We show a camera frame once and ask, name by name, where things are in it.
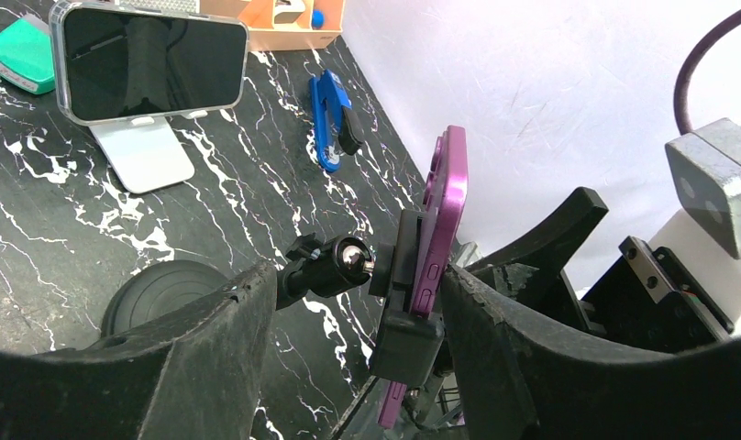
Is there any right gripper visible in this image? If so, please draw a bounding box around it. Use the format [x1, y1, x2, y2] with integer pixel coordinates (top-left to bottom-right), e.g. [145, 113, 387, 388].
[467, 187, 734, 354]

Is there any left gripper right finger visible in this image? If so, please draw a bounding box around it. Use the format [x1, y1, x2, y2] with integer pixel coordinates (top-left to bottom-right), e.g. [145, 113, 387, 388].
[440, 268, 741, 439]

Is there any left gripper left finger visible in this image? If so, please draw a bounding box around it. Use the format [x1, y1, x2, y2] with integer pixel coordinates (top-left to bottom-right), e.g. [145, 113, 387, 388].
[0, 262, 277, 439]

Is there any purple phone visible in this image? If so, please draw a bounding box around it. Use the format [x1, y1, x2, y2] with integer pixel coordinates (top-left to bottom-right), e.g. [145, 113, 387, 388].
[370, 125, 469, 429]

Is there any black stand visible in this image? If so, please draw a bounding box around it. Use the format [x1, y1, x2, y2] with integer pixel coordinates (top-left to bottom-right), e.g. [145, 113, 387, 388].
[100, 209, 448, 390]

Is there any silver desktop phone stand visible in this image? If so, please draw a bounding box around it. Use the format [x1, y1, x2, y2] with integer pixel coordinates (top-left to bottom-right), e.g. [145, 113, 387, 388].
[90, 116, 194, 194]

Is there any white phone on silver stand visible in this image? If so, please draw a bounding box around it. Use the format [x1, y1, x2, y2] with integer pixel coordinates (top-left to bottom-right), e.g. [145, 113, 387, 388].
[48, 1, 249, 127]

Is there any orange file organizer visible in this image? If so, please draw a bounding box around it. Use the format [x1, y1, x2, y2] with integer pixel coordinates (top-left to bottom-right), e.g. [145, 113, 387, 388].
[198, 0, 346, 51]

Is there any green tape dispenser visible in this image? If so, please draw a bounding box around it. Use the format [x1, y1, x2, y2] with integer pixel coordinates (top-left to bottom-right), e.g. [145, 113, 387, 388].
[0, 14, 55, 95]

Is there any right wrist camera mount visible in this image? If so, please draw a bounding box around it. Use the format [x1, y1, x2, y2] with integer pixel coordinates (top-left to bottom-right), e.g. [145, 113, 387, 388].
[647, 116, 741, 336]

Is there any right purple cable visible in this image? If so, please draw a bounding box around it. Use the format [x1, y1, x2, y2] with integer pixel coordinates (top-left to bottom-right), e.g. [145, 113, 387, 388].
[672, 0, 741, 136]

